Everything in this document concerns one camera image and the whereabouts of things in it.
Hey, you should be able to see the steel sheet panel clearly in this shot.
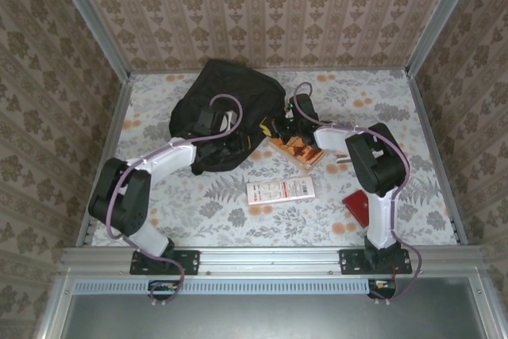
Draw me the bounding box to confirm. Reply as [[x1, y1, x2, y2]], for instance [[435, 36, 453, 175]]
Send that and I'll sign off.
[[61, 293, 487, 339]]

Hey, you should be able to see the aluminium mounting rail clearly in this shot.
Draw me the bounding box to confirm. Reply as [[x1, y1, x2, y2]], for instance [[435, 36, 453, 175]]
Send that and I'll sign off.
[[59, 246, 483, 275]]

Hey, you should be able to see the thin aluminium wall rail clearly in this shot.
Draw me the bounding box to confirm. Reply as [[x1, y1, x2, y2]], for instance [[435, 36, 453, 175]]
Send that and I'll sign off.
[[129, 64, 410, 76]]

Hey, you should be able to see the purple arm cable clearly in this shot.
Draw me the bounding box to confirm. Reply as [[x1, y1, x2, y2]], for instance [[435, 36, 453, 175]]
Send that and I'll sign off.
[[106, 94, 244, 309], [292, 81, 424, 309]]

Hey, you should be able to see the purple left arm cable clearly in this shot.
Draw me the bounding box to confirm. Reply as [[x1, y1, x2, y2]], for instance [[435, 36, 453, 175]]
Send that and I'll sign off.
[[106, 94, 244, 309]]

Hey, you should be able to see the aluminium frame post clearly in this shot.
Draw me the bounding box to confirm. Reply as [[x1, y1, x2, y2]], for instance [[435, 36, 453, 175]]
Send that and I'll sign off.
[[404, 0, 483, 78], [47, 0, 132, 82]]

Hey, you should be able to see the red snap wallet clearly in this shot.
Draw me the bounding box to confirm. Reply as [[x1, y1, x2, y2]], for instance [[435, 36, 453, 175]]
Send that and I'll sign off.
[[342, 191, 372, 229]]

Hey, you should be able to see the aluminium side rail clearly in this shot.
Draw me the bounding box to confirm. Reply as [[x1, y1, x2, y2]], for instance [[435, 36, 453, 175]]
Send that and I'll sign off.
[[408, 75, 469, 245], [75, 80, 134, 247]]

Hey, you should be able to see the orange paperback book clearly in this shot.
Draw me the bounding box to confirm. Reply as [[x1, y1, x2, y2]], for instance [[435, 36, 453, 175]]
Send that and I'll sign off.
[[268, 135, 329, 175]]

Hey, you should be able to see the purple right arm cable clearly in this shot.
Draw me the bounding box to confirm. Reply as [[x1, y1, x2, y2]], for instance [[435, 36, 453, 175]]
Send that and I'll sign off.
[[292, 81, 424, 309]]

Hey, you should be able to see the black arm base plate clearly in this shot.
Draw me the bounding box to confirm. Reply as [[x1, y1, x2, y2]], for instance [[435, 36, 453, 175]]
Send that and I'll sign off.
[[340, 248, 412, 275], [130, 250, 200, 275]]

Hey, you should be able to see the black connector board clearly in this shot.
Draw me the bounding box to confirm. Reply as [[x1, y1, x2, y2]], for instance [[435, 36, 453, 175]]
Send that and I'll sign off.
[[148, 280, 180, 297], [368, 279, 398, 299]]

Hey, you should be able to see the black fabric backpack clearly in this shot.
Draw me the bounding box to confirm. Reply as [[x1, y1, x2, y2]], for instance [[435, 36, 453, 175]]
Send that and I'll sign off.
[[169, 59, 287, 176]]

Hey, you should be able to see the white printed box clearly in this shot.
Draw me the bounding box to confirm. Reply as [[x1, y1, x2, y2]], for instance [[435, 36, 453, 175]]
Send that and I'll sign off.
[[245, 177, 318, 207]]

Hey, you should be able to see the grey slotted cable duct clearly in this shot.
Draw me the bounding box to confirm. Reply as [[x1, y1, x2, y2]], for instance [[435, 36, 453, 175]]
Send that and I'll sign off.
[[73, 279, 372, 296]]

